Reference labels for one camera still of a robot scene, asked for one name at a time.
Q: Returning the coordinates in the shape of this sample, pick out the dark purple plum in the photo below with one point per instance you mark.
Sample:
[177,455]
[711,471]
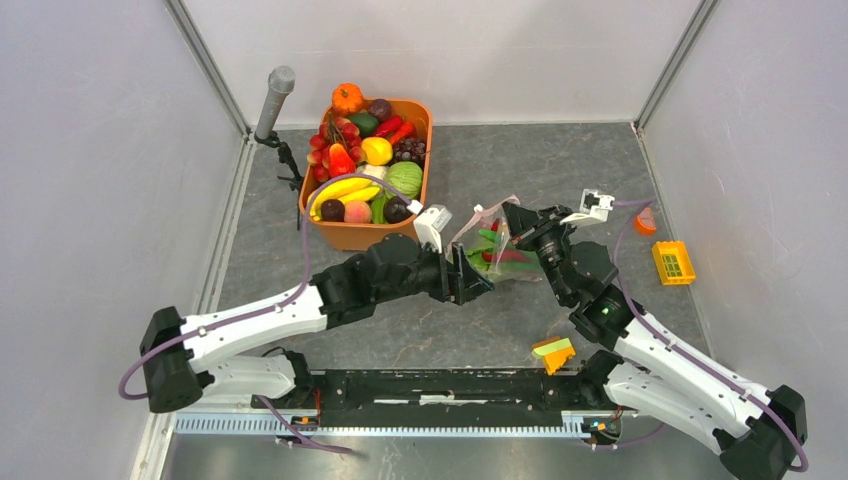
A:
[332,210]

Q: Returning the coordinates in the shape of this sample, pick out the green napa cabbage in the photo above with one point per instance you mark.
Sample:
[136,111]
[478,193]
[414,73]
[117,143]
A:
[476,261]

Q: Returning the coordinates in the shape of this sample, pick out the grey microphone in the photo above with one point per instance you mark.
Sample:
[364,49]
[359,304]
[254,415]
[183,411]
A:
[281,83]

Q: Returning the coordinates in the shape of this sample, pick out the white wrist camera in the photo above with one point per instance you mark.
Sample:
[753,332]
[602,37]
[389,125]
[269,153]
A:
[594,209]
[429,223]

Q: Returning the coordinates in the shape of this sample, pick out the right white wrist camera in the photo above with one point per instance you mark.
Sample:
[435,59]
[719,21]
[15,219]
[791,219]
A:
[594,209]

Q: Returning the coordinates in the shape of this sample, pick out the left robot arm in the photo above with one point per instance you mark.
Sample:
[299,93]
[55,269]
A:
[186,358]

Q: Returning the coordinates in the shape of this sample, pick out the green zucchini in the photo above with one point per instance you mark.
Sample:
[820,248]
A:
[506,268]

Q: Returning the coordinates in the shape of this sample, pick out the yellow plastic crate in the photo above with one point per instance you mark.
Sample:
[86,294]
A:
[673,263]

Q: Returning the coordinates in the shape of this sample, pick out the clear zip top bag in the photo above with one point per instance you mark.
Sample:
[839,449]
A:
[482,218]

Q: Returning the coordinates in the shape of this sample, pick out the orange mini pumpkin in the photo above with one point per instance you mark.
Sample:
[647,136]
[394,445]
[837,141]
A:
[347,99]

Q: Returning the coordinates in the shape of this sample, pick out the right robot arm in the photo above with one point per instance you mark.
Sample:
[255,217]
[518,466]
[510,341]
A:
[757,433]

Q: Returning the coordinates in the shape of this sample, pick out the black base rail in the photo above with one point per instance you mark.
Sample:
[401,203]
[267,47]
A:
[459,401]

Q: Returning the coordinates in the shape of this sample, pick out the dark grape bunch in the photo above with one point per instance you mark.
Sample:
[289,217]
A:
[412,149]

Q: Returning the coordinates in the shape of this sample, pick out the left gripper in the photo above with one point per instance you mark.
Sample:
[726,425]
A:
[458,282]

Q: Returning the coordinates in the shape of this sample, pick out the yellow orange toy block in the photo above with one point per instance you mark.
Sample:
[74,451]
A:
[554,353]

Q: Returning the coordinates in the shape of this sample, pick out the dark purple onion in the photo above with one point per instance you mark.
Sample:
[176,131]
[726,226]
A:
[380,109]

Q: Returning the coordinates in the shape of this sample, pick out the peach fruit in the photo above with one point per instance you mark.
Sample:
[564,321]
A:
[358,211]

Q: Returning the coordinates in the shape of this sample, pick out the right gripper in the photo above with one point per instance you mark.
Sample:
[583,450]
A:
[520,220]

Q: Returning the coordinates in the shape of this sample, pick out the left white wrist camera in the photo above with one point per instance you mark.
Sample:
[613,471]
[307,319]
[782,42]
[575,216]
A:
[429,223]

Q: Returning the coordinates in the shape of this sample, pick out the small red chili pair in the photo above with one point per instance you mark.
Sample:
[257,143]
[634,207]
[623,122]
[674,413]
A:
[394,130]

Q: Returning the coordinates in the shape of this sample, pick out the round green cabbage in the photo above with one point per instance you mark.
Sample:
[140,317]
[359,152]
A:
[406,177]

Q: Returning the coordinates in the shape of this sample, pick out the orange round cap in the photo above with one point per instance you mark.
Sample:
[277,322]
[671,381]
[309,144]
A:
[644,222]

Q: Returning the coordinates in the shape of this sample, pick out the white cauliflower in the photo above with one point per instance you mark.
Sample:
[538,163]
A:
[374,171]

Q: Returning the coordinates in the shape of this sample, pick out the yellow bell pepper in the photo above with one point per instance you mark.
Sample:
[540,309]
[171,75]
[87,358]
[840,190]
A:
[378,151]

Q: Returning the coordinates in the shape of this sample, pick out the orange plastic basket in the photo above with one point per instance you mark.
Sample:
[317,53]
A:
[358,236]

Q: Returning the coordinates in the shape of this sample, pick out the green avocado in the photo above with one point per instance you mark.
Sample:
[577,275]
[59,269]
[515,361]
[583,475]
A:
[366,123]

